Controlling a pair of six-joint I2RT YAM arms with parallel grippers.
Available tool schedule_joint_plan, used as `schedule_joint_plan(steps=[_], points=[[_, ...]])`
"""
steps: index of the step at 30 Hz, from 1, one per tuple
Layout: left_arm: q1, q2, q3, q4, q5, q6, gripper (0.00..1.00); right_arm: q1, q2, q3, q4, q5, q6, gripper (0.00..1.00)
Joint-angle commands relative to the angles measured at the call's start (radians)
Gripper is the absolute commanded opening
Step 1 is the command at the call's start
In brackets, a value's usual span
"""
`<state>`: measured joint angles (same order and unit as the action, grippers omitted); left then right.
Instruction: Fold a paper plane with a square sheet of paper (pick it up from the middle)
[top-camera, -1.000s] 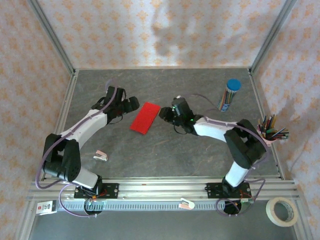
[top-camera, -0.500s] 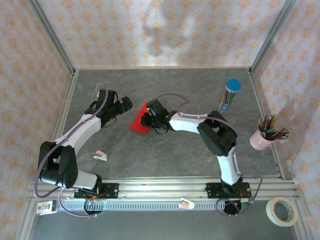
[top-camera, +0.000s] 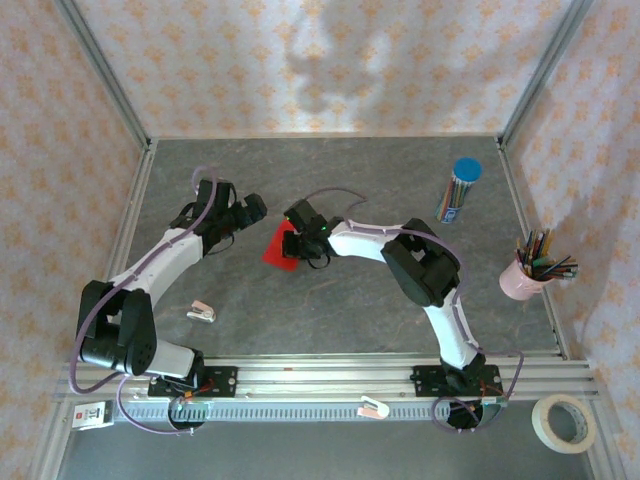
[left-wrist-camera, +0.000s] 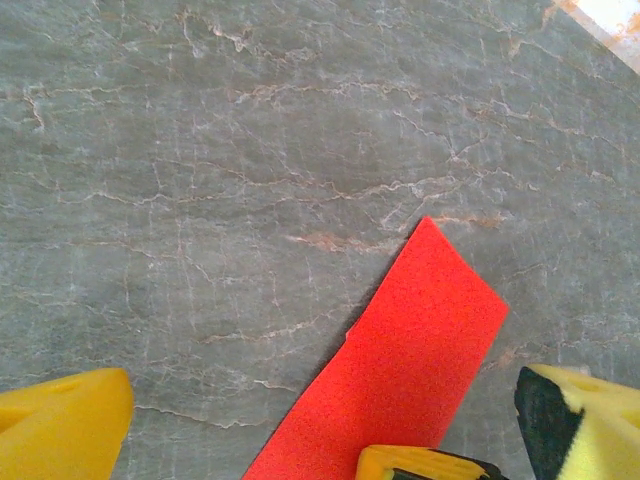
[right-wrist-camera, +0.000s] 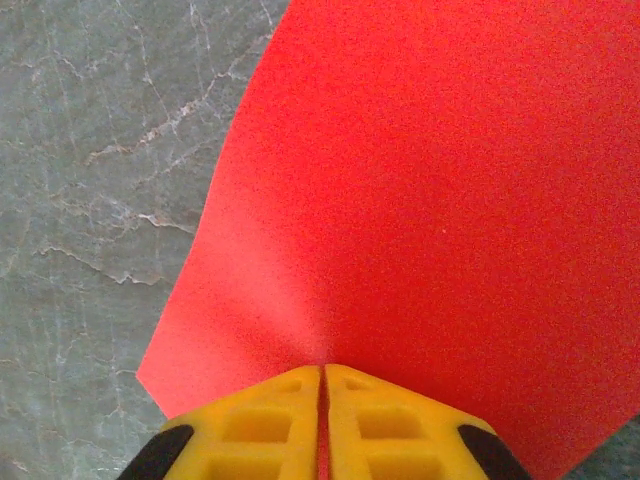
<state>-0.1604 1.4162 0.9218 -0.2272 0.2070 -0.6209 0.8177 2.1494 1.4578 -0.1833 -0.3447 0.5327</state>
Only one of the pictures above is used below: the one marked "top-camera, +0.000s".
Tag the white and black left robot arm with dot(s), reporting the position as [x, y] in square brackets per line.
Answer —
[150, 265]

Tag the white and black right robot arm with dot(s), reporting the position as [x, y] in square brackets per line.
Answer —
[360, 245]

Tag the pink stapler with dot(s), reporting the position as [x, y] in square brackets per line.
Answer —
[202, 312]
[372, 411]

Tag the clear pencil tube, blue lid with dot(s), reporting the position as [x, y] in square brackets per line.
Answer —
[457, 195]

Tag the pink cup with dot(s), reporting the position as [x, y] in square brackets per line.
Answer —
[517, 285]

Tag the bunch of coloured pencils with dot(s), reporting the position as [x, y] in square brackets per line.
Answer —
[537, 247]

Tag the white label card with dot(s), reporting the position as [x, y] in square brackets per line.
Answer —
[92, 415]

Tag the masking tape roll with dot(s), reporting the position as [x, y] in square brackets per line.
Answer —
[540, 425]

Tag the aluminium side rail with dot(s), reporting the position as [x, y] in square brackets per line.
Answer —
[525, 225]
[122, 240]

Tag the aluminium frame rail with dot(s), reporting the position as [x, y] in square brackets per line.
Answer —
[325, 380]

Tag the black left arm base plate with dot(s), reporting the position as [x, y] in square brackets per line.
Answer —
[222, 380]

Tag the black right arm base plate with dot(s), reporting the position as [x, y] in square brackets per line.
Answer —
[425, 381]

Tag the aluminium frame post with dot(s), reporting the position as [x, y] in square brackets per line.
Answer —
[545, 75]
[105, 75]

